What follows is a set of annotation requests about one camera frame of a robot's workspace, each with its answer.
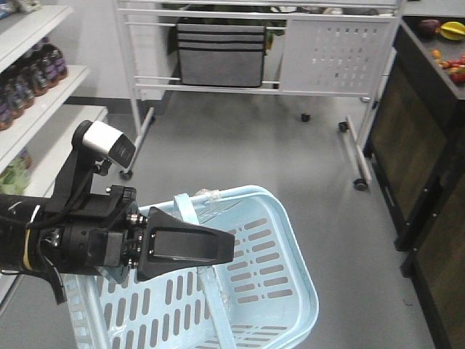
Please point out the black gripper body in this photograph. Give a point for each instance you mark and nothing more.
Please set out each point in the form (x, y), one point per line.
(100, 235)

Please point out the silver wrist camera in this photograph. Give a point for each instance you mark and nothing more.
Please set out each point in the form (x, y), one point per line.
(109, 143)

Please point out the white store shelving unit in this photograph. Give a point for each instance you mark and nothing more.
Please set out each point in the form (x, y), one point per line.
(46, 127)

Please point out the dark wooden produce stand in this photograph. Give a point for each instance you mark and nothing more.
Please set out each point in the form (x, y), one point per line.
(417, 146)

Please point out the white rolling whiteboard stand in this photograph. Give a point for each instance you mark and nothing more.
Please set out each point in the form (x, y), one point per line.
(307, 48)

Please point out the grey fabric storage bag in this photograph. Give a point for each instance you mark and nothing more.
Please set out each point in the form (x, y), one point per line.
(221, 55)

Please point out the light blue plastic basket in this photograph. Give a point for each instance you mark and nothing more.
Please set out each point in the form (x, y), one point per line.
(264, 298)

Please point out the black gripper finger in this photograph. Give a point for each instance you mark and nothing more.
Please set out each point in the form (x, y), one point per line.
(170, 244)

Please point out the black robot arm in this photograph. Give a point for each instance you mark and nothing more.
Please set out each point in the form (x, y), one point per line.
(21, 219)

